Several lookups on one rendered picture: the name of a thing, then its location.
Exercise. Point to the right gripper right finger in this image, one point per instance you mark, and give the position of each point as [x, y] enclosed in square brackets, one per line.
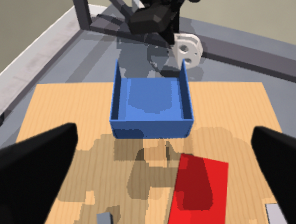
[275, 153]

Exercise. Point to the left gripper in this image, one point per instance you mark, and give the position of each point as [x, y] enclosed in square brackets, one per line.
[154, 19]

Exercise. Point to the small grey flat rectangular plate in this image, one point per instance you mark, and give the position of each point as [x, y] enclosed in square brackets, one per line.
[274, 214]

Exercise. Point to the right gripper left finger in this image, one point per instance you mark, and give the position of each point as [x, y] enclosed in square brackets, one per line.
[32, 172]

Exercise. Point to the small grey cube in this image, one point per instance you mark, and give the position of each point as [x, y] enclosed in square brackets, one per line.
[104, 218]

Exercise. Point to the black metal overhead frame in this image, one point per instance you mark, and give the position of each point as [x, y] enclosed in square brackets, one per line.
[84, 17]

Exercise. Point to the red block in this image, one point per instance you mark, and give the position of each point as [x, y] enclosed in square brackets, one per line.
[200, 191]

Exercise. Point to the blue open-top tray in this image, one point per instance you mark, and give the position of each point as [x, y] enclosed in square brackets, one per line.
[151, 108]

